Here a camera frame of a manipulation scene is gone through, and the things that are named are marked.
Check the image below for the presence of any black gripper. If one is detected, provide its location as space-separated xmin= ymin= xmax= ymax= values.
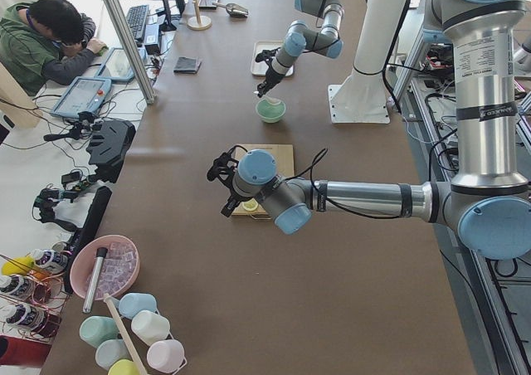
xmin=221 ymin=187 xmax=245 ymax=217
xmin=256 ymin=68 xmax=283 ymax=98

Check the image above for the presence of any white ceramic spoon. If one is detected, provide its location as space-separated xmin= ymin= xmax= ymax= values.
xmin=254 ymin=91 xmax=281 ymax=105

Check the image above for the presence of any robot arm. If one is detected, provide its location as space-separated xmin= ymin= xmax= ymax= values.
xmin=256 ymin=0 xmax=344 ymax=98
xmin=207 ymin=0 xmax=530 ymax=260

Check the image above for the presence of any light green bowl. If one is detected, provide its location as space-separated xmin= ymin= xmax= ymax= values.
xmin=256 ymin=99 xmax=286 ymax=124

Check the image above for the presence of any pink bowl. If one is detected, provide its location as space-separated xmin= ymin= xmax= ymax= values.
xmin=70 ymin=235 xmax=140 ymax=300

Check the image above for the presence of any cream rabbit tray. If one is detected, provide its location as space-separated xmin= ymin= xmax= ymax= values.
xmin=251 ymin=41 xmax=297 ymax=77

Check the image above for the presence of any lower lemon slice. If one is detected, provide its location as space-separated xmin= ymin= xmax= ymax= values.
xmin=241 ymin=199 xmax=259 ymax=212

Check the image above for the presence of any wooden cutting board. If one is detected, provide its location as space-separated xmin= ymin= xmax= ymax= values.
xmin=232 ymin=144 xmax=295 ymax=219

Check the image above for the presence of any grey folded cloth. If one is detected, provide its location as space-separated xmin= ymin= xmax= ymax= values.
xmin=173 ymin=56 xmax=202 ymax=74

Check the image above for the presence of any metal scoop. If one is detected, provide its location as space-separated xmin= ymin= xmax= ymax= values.
xmin=212 ymin=2 xmax=249 ymax=18

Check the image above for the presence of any wooden mug tree stand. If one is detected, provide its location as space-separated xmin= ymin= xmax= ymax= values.
xmin=187 ymin=0 xmax=212 ymax=31

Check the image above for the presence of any white support column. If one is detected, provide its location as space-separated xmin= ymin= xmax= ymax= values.
xmin=327 ymin=0 xmax=420 ymax=124

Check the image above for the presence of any black keyboard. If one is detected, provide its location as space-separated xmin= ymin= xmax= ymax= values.
xmin=125 ymin=5 xmax=149 ymax=41

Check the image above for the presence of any blue teach pendant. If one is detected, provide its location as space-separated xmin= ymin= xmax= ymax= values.
xmin=95 ymin=47 xmax=134 ymax=83
xmin=51 ymin=76 xmax=112 ymax=119

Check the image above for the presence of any pastel cup rack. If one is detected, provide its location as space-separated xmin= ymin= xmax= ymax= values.
xmin=79 ymin=292 xmax=188 ymax=374

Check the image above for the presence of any person in green jacket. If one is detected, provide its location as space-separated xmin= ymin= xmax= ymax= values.
xmin=1 ymin=0 xmax=107 ymax=96

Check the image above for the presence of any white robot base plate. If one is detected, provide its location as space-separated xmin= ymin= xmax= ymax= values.
xmin=327 ymin=85 xmax=390 ymax=124

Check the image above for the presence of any aluminium frame post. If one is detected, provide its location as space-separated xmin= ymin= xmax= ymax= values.
xmin=102 ymin=0 xmax=155 ymax=105

